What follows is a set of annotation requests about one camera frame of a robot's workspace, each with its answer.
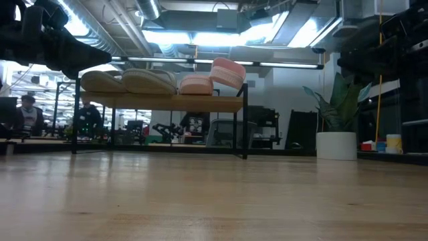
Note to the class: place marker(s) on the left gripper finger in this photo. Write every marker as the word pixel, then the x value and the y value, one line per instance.
pixel 80 55

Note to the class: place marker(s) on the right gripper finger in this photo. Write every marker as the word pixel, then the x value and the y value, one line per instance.
pixel 371 58

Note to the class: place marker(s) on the grey slide slipper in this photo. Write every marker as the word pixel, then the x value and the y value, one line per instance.
pixel 147 83
pixel 100 83

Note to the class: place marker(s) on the pink slide slipper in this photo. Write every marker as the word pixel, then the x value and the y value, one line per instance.
pixel 227 73
pixel 195 86

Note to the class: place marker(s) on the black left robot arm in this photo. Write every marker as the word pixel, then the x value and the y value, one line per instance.
pixel 6 43

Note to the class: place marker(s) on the wooden shelf with black legs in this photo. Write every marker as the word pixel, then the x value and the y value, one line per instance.
pixel 167 103

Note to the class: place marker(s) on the grey dome ceiling lamp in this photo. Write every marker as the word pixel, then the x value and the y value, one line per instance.
pixel 344 31

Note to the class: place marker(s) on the green leafy plant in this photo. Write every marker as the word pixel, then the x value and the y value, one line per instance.
pixel 341 100

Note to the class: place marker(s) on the person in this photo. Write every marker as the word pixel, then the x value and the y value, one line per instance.
pixel 195 123
pixel 29 115
pixel 89 118

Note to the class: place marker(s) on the dark background monitor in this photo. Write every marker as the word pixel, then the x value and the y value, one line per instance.
pixel 8 110

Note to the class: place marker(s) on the black shelving unit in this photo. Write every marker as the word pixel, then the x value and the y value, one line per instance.
pixel 414 134

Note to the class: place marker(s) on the long linear ceiling light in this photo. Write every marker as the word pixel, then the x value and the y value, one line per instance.
pixel 287 65

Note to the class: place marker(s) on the yellow and white cup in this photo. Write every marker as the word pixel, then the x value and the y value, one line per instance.
pixel 394 142

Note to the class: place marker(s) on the small red box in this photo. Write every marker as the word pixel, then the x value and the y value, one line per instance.
pixel 366 146

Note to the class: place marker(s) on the small blue box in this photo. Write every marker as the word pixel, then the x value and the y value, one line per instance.
pixel 381 148

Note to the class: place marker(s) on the white plant pot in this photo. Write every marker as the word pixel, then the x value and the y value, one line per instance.
pixel 336 147

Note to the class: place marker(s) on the black leaning panel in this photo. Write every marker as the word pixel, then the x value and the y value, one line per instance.
pixel 301 130

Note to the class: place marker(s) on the black equipment cart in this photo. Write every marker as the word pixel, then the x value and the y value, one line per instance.
pixel 267 127

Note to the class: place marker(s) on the grey ceiling box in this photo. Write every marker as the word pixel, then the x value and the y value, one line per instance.
pixel 227 19

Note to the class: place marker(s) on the corrugated silver duct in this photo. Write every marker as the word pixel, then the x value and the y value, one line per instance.
pixel 93 30

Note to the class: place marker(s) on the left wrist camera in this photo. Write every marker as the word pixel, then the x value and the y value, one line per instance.
pixel 51 15

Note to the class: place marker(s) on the shiny silver ventilation duct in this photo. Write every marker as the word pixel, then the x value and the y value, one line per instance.
pixel 150 8

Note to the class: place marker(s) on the black aluminium table frame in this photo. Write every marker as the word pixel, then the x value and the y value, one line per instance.
pixel 284 152

